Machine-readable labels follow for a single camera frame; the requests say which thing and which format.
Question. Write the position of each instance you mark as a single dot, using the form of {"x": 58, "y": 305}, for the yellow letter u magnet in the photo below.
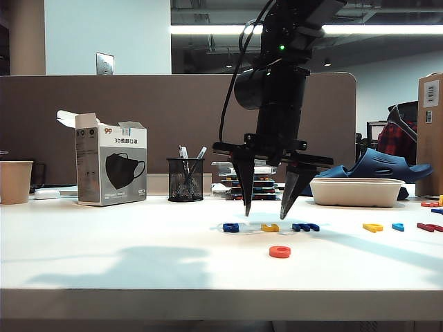
{"x": 269, "y": 227}

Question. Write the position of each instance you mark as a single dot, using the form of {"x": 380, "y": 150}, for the beige pulp tray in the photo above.
{"x": 353, "y": 193}

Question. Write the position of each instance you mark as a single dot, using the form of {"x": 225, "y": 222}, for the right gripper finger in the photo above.
{"x": 246, "y": 173}
{"x": 296, "y": 183}

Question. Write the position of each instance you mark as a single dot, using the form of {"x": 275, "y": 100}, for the orange letter c magnet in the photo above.
{"x": 279, "y": 254}

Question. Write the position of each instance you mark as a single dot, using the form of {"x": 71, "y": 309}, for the blue letter g magnet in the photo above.
{"x": 230, "y": 227}

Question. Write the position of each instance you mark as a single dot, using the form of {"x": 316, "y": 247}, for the yellow letter p magnet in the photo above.
{"x": 373, "y": 227}

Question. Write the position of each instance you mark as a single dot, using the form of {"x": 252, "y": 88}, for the brown desk divider panel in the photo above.
{"x": 138, "y": 114}

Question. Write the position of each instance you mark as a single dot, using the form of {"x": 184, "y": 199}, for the grey face mask box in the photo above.
{"x": 121, "y": 172}

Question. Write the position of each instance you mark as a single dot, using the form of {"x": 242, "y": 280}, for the orange letter w magnet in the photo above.
{"x": 429, "y": 204}

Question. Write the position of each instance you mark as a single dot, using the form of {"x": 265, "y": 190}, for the metal wall switch plate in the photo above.
{"x": 105, "y": 64}

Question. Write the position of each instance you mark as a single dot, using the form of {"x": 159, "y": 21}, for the white earbuds case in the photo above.
{"x": 46, "y": 194}

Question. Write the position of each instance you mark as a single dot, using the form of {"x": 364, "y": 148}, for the blue letter y magnet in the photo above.
{"x": 437, "y": 211}

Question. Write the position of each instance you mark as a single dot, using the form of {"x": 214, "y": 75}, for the light blue letter r magnet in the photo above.
{"x": 398, "y": 226}

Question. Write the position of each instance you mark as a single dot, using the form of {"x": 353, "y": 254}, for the clear plastic tray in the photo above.
{"x": 221, "y": 169}

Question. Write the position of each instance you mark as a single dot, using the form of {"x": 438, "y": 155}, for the computer monitor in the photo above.
{"x": 373, "y": 132}

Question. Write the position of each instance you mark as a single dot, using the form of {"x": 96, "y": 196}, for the black mesh pen holder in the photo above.
{"x": 185, "y": 186}

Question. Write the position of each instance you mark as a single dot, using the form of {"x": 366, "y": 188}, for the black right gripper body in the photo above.
{"x": 280, "y": 114}

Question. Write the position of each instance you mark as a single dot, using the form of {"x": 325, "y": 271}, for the brown paper cup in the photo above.
{"x": 15, "y": 182}

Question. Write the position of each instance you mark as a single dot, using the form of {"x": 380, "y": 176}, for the navy blue rubber slipper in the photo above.
{"x": 377, "y": 162}
{"x": 332, "y": 172}

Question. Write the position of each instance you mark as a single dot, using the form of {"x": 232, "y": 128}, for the brown cardboard box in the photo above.
{"x": 429, "y": 155}

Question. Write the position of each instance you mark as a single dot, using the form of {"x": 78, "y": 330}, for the red letter h magnet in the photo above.
{"x": 429, "y": 227}

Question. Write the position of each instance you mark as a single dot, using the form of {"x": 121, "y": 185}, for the magnet letter blister pack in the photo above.
{"x": 266, "y": 189}
{"x": 266, "y": 198}
{"x": 264, "y": 180}

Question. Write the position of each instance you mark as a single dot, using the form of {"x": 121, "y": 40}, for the red plaid shirt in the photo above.
{"x": 394, "y": 141}

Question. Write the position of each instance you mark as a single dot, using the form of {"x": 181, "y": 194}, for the blue letter m magnet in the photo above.
{"x": 304, "y": 227}

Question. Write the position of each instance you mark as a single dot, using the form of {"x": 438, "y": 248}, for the black office chair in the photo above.
{"x": 401, "y": 110}

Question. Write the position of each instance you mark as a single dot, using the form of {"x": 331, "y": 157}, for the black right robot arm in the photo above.
{"x": 284, "y": 20}

